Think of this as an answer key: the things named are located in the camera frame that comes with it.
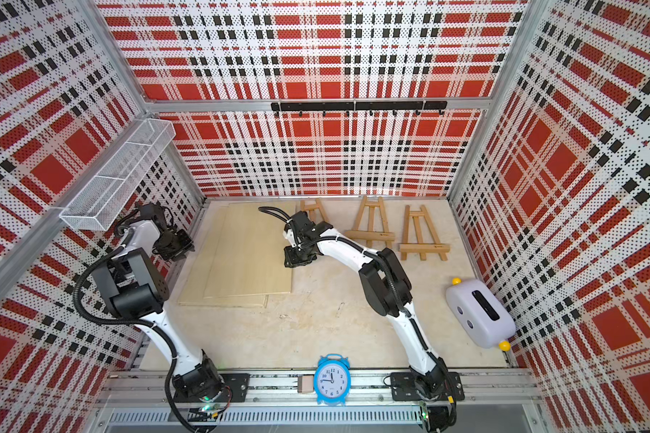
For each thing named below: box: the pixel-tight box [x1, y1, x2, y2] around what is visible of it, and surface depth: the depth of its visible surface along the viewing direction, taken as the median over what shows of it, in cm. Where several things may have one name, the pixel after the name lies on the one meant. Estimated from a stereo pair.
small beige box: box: [297, 374, 316, 395], surface depth 74 cm
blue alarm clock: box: [314, 353, 352, 406], surface depth 75 cm
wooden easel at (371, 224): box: [343, 194, 395, 249], surface depth 114 cm
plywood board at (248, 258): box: [203, 202, 298, 299], surface depth 98 cm
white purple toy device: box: [445, 277, 516, 352], surface depth 80 cm
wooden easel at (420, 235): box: [399, 204, 451, 262], surface depth 110 cm
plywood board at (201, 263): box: [177, 204, 269, 309], surface depth 99 cm
